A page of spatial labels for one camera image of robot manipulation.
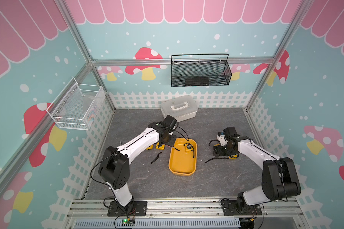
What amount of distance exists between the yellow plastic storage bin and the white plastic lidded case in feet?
0.63

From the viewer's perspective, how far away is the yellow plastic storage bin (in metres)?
0.85

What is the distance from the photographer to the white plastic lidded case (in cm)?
107
